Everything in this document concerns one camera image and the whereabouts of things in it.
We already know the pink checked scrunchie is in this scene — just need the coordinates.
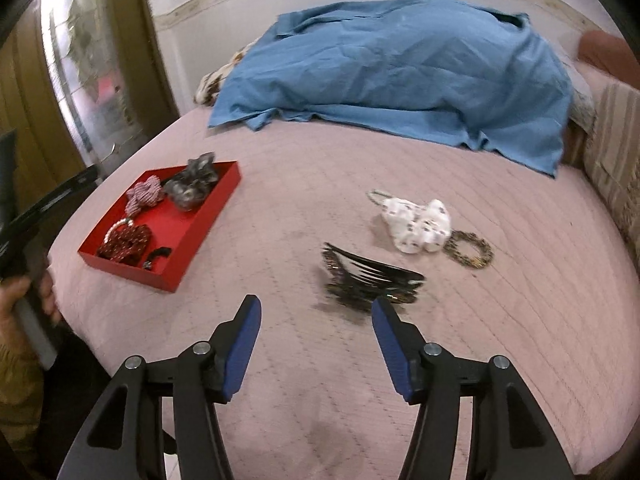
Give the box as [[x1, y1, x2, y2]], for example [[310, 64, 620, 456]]
[[125, 174, 165, 219]]

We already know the striped beige pillow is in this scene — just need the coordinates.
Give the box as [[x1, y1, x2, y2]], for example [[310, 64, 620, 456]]
[[584, 82, 639, 266]]

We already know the red dotted scrunchie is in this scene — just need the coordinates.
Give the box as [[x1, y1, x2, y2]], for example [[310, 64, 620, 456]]
[[96, 223, 152, 266]]

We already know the red cardboard tray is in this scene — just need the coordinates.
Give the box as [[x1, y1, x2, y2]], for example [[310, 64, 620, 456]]
[[78, 160, 241, 292]]

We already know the wooden glass door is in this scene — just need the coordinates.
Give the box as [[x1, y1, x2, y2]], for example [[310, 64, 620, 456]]
[[1, 0, 179, 209]]

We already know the floral patterned fabric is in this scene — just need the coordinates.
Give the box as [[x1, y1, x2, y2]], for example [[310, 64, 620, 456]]
[[193, 39, 257, 106]]

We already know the white pearl bracelet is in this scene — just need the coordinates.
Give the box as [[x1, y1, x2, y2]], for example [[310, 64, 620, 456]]
[[102, 216, 137, 246]]

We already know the black hair tie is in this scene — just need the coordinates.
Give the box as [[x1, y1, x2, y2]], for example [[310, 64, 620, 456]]
[[141, 245, 174, 272]]

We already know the grey chiffon scrunchie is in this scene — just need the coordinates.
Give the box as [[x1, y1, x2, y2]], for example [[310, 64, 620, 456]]
[[163, 152, 219, 211]]

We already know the brown pink pillow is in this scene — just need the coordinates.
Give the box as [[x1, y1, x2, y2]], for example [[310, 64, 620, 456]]
[[577, 30, 640, 90]]

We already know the white dotted scrunchie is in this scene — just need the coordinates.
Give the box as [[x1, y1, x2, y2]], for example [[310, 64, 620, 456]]
[[382, 197, 452, 255]]

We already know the blue cloth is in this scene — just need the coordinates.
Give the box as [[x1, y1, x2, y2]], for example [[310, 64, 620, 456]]
[[209, 0, 573, 176]]

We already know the leopard print hair tie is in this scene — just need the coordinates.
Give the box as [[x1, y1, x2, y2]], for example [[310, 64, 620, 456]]
[[442, 230, 496, 271]]

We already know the person left hand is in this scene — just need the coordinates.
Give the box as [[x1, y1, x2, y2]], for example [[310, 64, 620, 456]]
[[1, 270, 62, 359]]

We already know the pink quilted bedspread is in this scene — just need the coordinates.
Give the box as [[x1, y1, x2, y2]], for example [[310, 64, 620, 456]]
[[46, 104, 640, 480]]

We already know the black hair claw clip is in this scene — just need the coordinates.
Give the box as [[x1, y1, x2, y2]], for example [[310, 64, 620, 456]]
[[322, 243, 425, 311]]

